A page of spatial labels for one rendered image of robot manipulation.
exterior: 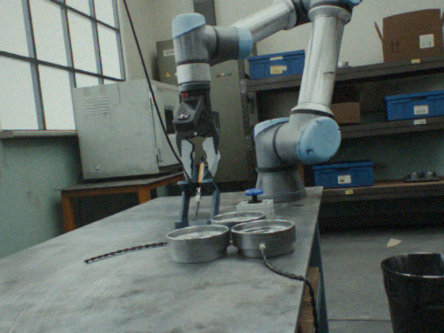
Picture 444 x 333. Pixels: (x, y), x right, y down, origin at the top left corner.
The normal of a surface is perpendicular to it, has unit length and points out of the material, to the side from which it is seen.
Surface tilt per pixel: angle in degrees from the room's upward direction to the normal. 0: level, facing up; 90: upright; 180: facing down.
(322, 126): 97
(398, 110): 90
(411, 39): 93
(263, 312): 0
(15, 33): 90
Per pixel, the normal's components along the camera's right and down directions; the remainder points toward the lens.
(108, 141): -0.23, 0.07
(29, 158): 0.97, -0.08
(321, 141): 0.51, 0.12
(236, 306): -0.10, -0.99
